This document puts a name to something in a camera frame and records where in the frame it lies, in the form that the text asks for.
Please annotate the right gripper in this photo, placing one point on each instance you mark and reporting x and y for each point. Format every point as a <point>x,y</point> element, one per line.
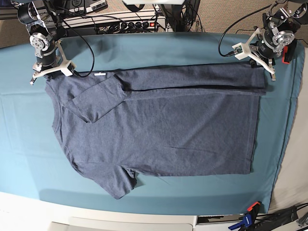
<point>49,63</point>

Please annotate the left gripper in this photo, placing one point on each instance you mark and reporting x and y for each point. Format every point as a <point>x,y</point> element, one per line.
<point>259,49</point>

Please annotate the blue-grey T-shirt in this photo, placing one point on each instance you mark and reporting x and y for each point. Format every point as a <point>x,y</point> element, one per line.
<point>195,120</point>

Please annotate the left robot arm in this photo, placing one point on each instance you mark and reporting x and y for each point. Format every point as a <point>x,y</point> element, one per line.
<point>277,38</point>

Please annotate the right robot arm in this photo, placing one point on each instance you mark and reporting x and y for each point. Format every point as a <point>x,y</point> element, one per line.
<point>45,28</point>

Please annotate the orange black clamp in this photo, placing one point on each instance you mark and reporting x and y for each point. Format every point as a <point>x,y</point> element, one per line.
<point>288,52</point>

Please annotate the white power strip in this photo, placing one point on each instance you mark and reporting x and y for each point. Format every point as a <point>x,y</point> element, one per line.
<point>154,25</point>

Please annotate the teal table cloth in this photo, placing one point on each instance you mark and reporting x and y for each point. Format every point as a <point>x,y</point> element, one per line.
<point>33,164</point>

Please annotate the blue orange clamp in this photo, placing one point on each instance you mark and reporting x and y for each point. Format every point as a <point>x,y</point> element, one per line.
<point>248,219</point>

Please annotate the white foam board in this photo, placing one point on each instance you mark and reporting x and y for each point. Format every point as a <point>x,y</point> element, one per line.
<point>86,224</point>

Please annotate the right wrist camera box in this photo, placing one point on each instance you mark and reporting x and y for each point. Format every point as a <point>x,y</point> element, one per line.
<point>68,68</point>

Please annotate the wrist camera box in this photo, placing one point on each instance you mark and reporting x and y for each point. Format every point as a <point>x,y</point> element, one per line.
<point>68,68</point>
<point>241,50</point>

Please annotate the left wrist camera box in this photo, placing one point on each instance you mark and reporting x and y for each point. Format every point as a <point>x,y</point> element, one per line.
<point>241,50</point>

